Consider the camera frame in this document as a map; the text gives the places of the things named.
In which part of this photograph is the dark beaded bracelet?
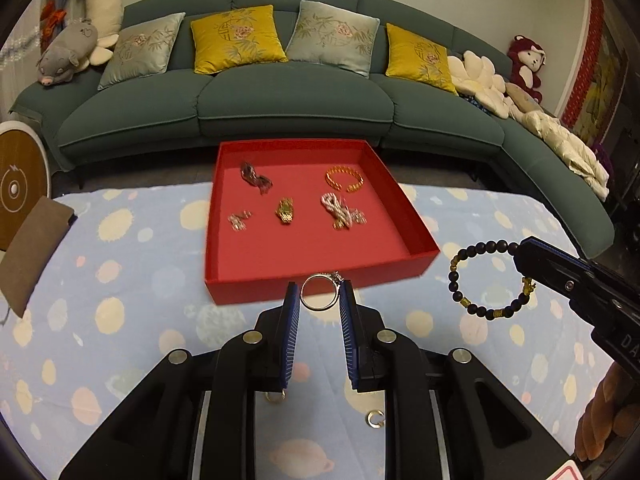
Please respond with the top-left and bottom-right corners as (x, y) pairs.
(448, 241), (539, 320)

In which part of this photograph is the cream quilted blanket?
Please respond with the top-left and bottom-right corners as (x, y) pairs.
(522, 109), (611, 201)

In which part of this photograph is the red shallow box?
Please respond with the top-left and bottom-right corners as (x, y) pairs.
(203, 138), (441, 306)

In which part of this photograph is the person's right hand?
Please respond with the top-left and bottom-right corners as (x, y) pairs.
(572, 361), (640, 466)

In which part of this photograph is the white curtain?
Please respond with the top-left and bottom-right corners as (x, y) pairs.
(0, 0), (57, 111)

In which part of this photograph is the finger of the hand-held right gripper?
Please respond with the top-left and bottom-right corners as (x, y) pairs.
(526, 236), (602, 267)
(513, 239), (602, 312)

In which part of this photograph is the round white wooden-faced device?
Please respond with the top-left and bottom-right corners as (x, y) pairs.
(0, 120), (51, 251)

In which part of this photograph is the silver ring with stone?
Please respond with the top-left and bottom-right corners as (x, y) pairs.
(298, 270), (346, 311)

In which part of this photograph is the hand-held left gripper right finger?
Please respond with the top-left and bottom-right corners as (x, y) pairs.
(339, 280), (576, 480)

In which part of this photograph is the brown plush cushion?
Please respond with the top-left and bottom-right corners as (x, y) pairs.
(504, 81), (544, 116)

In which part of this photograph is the grey pig plush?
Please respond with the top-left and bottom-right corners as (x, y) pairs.
(35, 17), (116, 89)

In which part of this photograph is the grey floral cushion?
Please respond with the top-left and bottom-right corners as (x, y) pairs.
(97, 11), (187, 92)
(285, 0), (381, 79)

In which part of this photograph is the white flower cushion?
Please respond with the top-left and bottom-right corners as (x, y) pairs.
(446, 49), (511, 120)

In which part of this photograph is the red monkey plush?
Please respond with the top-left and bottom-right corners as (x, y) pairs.
(506, 34), (547, 106)

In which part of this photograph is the red wall banner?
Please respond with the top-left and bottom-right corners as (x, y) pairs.
(559, 0), (631, 144)

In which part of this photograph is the green curved sofa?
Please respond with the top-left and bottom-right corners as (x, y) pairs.
(10, 0), (616, 261)

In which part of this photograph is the long white plush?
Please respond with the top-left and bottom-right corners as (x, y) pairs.
(75, 0), (125, 66)

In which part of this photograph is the red bow ornament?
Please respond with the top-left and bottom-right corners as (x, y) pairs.
(39, 0), (69, 41)

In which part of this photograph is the purple cloth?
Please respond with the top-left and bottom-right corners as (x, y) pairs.
(592, 142), (615, 181)

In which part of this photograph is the yellow floral cushion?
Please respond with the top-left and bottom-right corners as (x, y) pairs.
(384, 22), (460, 96)
(189, 3), (290, 76)

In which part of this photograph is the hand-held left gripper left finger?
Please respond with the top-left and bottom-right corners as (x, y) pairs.
(60, 282), (302, 480)

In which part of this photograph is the gold bangle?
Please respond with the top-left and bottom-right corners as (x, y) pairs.
(325, 165), (364, 195)

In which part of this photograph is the pearl necklace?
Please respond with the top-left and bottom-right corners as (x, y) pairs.
(320, 192), (363, 231)

